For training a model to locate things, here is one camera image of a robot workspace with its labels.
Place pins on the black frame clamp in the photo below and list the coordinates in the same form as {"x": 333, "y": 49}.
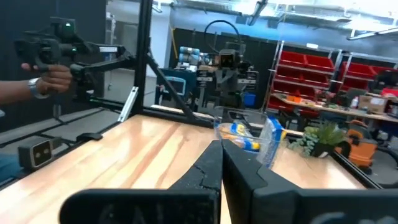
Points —
{"x": 89, "y": 137}

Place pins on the white frame bracket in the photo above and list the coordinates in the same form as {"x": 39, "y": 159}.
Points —
{"x": 128, "y": 104}

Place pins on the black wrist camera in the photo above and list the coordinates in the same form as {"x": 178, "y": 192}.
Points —
{"x": 228, "y": 59}

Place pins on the silver wristwatch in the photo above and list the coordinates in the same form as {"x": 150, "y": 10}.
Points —
{"x": 35, "y": 88}

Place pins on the metal shelf with red bins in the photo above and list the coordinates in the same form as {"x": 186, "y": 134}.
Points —
{"x": 298, "y": 71}
{"x": 360, "y": 70}

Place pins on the grey table-level camera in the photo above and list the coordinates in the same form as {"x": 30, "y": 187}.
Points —
{"x": 40, "y": 152}

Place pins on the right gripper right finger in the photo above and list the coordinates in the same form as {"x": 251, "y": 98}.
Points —
{"x": 239, "y": 180}

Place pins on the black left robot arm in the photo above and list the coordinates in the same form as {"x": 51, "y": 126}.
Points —
{"x": 230, "y": 101}

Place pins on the small blue box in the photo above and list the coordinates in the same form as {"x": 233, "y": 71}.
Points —
{"x": 249, "y": 100}

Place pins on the black aluminium table frame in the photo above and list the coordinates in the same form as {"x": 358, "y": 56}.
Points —
{"x": 143, "y": 46}

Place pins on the person's forearm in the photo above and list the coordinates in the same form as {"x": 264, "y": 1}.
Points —
{"x": 14, "y": 91}

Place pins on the wooden workbench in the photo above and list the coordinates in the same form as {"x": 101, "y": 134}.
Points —
{"x": 329, "y": 109}

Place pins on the person's hand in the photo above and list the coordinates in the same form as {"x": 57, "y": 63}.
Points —
{"x": 54, "y": 79}

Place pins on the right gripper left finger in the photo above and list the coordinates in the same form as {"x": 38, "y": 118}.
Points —
{"x": 205, "y": 174}

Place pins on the small green succulent plant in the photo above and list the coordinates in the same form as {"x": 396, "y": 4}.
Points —
{"x": 323, "y": 137}

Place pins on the cardboard box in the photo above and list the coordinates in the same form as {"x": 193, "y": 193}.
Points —
{"x": 373, "y": 104}

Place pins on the clear plastic bin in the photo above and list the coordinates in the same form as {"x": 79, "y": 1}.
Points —
{"x": 217, "y": 124}

